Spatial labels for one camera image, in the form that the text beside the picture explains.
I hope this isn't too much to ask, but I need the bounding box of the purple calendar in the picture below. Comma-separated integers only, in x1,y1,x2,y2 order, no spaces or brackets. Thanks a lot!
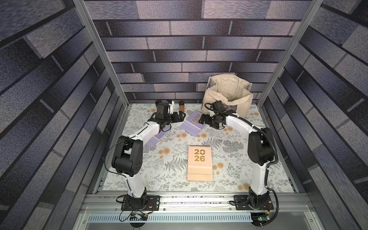
180,110,205,137
146,125,171,149

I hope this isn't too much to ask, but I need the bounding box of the peach 2026 desk calendar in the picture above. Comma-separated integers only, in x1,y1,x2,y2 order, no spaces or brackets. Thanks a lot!
187,146,213,182

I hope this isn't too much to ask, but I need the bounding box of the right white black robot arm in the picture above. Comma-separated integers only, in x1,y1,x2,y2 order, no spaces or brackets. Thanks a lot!
199,101,278,211

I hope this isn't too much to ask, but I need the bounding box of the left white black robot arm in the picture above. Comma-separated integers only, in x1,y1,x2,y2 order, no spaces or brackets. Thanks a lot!
111,100,186,210

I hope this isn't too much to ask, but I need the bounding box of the amber spice bottle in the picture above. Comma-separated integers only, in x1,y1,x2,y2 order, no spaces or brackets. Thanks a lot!
179,100,185,113

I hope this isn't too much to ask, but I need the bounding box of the dark jar red label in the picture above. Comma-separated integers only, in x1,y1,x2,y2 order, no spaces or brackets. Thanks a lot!
155,100,162,110

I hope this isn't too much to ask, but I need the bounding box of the beige canvas tote bag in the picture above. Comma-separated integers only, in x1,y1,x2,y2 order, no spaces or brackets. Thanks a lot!
201,74,254,118

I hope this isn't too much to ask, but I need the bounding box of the left circuit board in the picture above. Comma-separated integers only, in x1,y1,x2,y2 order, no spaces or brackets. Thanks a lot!
129,212,148,221

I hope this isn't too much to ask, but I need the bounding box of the circuit board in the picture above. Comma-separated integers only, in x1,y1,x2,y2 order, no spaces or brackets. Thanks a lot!
129,212,148,221
251,213,270,227

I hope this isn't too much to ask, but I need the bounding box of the right circuit board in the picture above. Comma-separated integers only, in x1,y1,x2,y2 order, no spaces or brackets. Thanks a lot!
251,213,270,227

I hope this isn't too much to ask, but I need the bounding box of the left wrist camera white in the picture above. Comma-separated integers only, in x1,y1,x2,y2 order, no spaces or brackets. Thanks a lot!
166,100,175,114

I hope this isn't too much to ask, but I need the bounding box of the black corrugated cable conduit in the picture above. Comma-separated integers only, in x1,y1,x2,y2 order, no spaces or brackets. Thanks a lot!
204,102,280,228

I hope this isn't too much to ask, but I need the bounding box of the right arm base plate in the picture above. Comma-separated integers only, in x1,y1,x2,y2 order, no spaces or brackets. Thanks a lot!
229,194,274,211

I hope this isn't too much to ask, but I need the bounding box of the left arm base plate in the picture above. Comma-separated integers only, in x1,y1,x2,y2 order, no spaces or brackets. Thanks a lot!
117,195,161,212

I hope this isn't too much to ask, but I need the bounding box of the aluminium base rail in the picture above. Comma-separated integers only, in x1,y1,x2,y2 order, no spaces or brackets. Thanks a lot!
73,191,324,230

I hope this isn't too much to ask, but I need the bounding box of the left aluminium frame post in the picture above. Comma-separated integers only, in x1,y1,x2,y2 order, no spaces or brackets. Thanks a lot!
73,0,129,108

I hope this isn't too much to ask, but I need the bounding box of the aluminium frame post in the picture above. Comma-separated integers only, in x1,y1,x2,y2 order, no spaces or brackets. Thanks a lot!
257,0,323,108
73,0,129,108

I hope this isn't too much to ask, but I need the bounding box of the right aluminium frame post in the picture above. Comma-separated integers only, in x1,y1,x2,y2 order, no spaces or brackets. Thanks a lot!
257,0,323,108

